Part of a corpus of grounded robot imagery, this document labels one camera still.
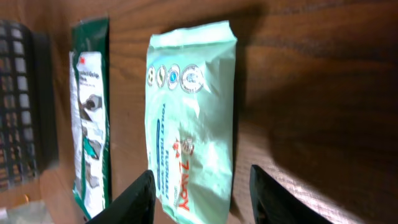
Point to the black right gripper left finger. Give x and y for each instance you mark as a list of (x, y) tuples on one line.
[(136, 205)]

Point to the grey plastic laundry basket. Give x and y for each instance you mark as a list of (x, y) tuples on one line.
[(29, 143)]

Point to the green white package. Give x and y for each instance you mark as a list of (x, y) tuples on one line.
[(89, 101)]

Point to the light green wipes pack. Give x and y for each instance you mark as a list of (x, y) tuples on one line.
[(189, 120)]

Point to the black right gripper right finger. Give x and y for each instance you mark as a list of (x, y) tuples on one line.
[(273, 204)]

